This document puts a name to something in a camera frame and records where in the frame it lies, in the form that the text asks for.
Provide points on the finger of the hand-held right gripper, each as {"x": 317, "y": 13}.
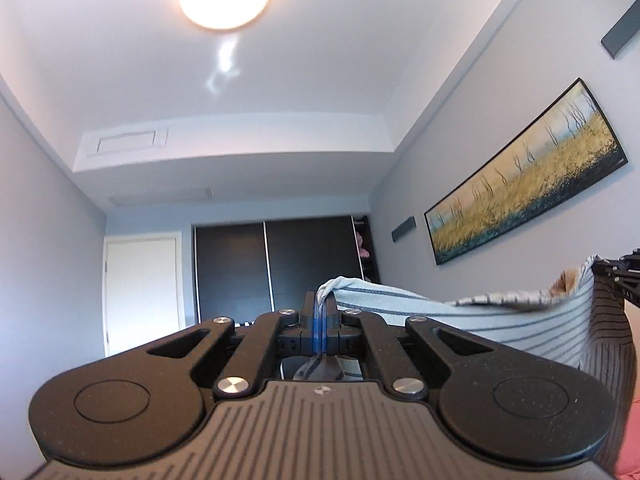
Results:
{"x": 622, "y": 266}
{"x": 632, "y": 292}

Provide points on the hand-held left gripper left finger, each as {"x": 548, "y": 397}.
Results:
{"x": 315, "y": 337}

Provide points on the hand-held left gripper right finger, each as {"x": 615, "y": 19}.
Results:
{"x": 328, "y": 337}

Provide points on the tan striped shirt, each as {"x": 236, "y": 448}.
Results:
{"x": 525, "y": 325}

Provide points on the pink item on wardrobe shelf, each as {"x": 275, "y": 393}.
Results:
{"x": 362, "y": 246}

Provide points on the dark sliding door wardrobe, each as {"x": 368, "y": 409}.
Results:
{"x": 235, "y": 270}

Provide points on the framed landscape painting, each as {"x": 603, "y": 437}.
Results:
{"x": 530, "y": 175}

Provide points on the pale pink bedspread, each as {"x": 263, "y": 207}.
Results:
{"x": 630, "y": 440}

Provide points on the white door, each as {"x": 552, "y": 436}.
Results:
{"x": 142, "y": 290}

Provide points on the white ceiling access panel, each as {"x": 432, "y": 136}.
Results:
{"x": 125, "y": 141}

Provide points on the grey wall speaker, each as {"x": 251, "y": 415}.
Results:
{"x": 622, "y": 32}
{"x": 404, "y": 229}

